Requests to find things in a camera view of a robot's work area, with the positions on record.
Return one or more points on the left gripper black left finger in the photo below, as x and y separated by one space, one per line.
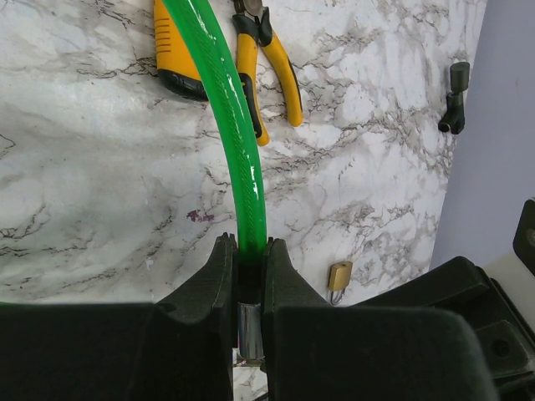
179 348

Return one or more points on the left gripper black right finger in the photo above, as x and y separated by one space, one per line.
318 352

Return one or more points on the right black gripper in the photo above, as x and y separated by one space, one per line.
497 300

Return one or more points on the green cable lock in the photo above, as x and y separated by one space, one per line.
204 39

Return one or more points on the brass padlock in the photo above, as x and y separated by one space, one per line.
339 279

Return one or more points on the black T-shaped fitting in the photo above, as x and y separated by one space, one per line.
454 120

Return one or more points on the orange utility knife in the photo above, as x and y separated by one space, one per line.
175 67

